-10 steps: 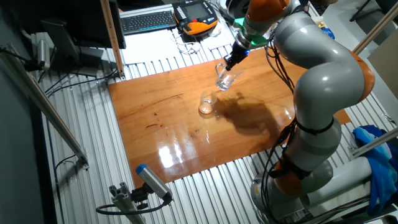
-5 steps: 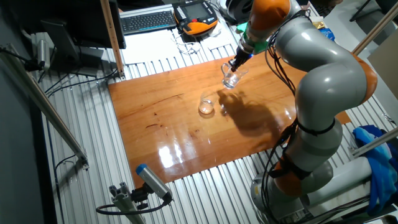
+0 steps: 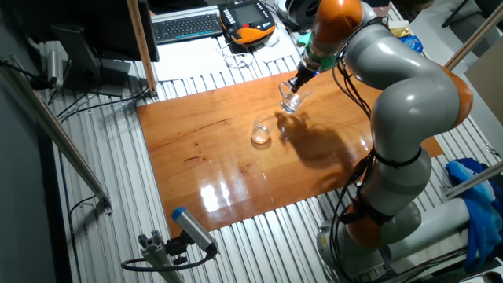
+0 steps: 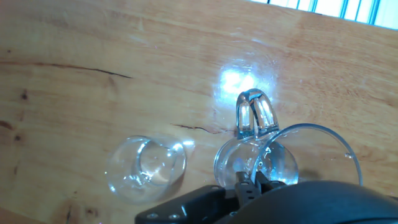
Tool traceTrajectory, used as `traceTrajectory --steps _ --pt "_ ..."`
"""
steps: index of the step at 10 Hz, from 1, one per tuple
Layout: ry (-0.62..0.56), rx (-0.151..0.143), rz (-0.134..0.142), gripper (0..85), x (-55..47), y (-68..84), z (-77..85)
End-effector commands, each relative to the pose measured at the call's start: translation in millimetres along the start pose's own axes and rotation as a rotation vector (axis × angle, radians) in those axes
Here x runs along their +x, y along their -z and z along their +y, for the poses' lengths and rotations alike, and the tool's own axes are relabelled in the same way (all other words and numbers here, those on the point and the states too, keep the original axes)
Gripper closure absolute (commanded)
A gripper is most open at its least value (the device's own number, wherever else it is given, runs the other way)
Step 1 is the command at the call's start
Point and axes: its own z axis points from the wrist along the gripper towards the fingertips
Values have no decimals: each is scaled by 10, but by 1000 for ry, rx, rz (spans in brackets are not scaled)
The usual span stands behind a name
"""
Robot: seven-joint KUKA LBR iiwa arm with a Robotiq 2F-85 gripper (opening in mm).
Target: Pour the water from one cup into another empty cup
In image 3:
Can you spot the wooden board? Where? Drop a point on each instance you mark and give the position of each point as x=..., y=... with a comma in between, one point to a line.
x=204, y=165

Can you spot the silver camera with blue cap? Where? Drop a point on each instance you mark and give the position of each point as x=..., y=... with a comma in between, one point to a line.
x=192, y=230

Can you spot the black keyboard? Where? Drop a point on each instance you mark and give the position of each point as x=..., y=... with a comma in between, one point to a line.
x=186, y=27

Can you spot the long aluminium frame beam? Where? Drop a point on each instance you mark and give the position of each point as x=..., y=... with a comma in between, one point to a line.
x=59, y=133

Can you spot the large white paper sheet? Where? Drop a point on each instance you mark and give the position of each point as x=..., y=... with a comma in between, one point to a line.
x=188, y=59

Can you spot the short aluminium profile piece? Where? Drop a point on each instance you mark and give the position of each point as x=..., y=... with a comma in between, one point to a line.
x=157, y=255

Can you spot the brown flat panel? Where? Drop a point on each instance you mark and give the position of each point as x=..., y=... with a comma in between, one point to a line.
x=487, y=78

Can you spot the orange black teach pendant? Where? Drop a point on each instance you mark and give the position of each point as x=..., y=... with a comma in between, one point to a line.
x=247, y=33

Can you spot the small white paper sheet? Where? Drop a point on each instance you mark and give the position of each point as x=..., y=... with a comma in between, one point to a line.
x=281, y=53

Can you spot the white charger adapter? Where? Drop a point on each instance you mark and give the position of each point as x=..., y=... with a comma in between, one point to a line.
x=247, y=59

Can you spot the clear glass tumbler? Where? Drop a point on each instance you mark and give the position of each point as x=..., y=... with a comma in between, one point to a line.
x=261, y=133

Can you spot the short aluminium frame beam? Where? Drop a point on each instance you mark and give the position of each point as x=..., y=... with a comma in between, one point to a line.
x=471, y=181

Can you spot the slanted aluminium frame beam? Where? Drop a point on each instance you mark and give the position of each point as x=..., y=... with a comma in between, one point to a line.
x=471, y=39

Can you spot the pink box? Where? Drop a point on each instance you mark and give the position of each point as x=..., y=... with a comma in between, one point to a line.
x=382, y=11

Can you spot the black camera clamp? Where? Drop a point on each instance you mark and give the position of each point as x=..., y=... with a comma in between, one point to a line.
x=177, y=248

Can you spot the blue cloth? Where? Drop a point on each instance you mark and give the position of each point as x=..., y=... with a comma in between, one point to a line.
x=479, y=220

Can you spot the gold foil packet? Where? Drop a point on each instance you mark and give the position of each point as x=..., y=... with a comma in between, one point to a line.
x=400, y=29

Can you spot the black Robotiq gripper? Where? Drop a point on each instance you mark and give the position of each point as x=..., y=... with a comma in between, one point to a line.
x=306, y=74

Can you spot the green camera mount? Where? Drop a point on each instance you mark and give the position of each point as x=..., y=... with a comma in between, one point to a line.
x=324, y=63

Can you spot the black monitor with stand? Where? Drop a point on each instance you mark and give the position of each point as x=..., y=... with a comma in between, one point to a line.
x=114, y=31

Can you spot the small silver camera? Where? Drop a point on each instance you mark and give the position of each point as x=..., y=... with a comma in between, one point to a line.
x=55, y=68

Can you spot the black round spool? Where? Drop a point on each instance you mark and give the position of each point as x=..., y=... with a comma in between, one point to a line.
x=300, y=12

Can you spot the blue tissue pack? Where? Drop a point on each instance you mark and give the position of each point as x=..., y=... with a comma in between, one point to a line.
x=412, y=43

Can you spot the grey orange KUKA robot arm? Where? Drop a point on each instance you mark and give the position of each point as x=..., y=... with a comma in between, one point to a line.
x=412, y=106

